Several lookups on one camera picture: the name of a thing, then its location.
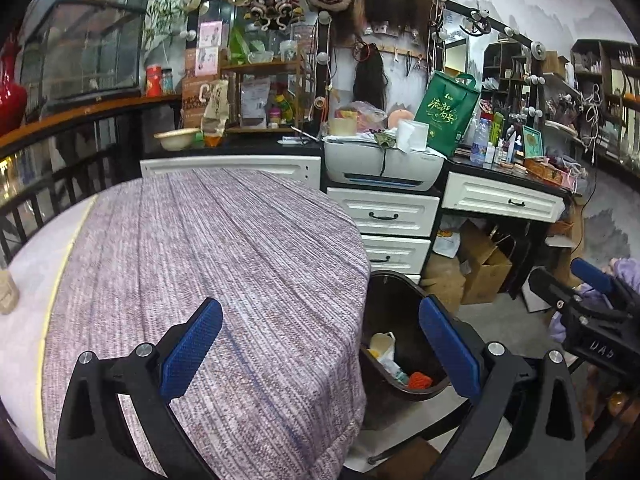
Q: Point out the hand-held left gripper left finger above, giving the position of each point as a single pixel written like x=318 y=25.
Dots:
x=192 y=345

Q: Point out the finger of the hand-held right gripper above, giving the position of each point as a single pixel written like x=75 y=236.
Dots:
x=592 y=272
x=552 y=287

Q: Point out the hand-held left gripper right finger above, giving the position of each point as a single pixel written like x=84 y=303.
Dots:
x=450 y=350

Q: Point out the orange foam fruit net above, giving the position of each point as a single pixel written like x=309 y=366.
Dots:
x=420 y=380

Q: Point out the dark brown trash bin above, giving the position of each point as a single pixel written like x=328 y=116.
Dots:
x=395 y=310

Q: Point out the purple cloth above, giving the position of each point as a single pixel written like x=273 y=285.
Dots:
x=627 y=270

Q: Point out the cream paper piece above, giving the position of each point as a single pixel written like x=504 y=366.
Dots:
x=382 y=345

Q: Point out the cardboard box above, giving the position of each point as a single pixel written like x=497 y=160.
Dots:
x=480 y=270

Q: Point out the purple woven tablecloth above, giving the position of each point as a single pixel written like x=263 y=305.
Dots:
x=225 y=260

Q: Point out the white orange-print plastic bag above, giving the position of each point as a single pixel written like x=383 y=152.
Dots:
x=447 y=240

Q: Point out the clear water bottle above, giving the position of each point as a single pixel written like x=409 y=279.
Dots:
x=478 y=145

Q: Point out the white yellow-edged table cover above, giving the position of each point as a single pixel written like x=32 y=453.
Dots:
x=35 y=260

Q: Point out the white cabinet panel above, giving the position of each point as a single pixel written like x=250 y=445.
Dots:
x=230 y=167

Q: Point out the beige container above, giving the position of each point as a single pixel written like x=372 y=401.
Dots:
x=7 y=292

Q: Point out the white printer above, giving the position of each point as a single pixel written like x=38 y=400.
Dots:
x=382 y=165

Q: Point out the green tote bag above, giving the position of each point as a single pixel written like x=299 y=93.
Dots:
x=447 y=115

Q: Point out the cream bowl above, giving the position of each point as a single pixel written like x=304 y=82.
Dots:
x=176 y=139

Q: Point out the white paper box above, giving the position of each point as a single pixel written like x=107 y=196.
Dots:
x=412 y=135

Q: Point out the black railing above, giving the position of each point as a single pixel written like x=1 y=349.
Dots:
x=50 y=160

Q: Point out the kraft snack bag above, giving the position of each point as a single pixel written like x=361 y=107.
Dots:
x=216 y=110

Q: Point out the brown printed box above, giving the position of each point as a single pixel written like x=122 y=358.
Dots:
x=192 y=95

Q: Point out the dark purple pouch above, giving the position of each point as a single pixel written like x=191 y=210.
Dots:
x=253 y=102

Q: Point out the teal tin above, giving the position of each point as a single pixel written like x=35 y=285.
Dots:
x=167 y=81

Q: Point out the red tin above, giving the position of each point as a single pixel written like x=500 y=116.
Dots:
x=153 y=80

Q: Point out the black wig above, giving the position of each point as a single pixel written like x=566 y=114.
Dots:
x=369 y=77

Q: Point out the wooden shelf rack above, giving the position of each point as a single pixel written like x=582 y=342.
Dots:
x=265 y=67

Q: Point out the green pouch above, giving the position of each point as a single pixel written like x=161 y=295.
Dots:
x=237 y=45

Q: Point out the red vase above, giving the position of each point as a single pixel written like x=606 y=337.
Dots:
x=10 y=95

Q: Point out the pink picture card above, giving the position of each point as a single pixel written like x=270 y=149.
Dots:
x=210 y=35

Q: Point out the glass display case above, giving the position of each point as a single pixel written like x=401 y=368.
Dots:
x=85 y=45

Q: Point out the green bamboo plant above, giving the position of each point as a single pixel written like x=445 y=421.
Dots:
x=170 y=0

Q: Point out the teal picture frame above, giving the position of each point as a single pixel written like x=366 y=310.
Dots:
x=531 y=142

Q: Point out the dark wall shelf unit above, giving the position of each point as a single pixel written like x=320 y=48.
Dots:
x=607 y=75

